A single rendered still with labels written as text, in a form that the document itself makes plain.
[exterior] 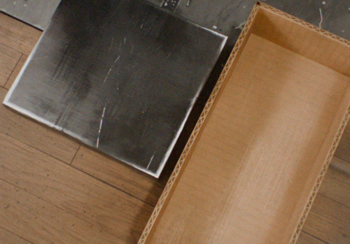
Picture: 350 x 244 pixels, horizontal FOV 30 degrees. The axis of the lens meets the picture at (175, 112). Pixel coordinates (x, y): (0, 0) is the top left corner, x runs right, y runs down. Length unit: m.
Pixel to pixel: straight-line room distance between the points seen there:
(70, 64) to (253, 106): 0.19
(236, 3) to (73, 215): 0.27
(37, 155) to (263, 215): 0.23
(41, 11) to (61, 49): 0.06
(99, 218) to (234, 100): 0.18
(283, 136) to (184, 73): 0.12
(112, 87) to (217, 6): 0.14
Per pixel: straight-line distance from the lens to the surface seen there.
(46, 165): 0.65
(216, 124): 0.65
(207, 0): 0.70
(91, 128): 0.63
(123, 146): 0.63
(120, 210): 0.64
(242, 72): 0.66
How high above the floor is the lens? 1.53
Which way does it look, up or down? 75 degrees down
